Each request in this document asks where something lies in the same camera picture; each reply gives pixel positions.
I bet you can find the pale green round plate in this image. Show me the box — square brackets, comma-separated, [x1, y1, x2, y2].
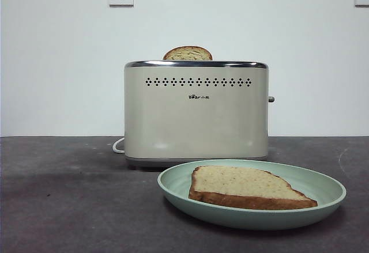
[157, 158, 347, 231]

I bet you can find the large square bread slice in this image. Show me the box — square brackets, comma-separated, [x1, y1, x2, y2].
[188, 165, 319, 211]

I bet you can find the cream two-slot toaster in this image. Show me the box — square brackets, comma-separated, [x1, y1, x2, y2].
[123, 59, 270, 169]

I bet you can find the round-topped bread slice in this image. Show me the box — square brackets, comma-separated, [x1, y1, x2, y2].
[162, 45, 214, 62]

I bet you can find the white toaster power cable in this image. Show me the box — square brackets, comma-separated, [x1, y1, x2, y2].
[112, 137, 126, 154]

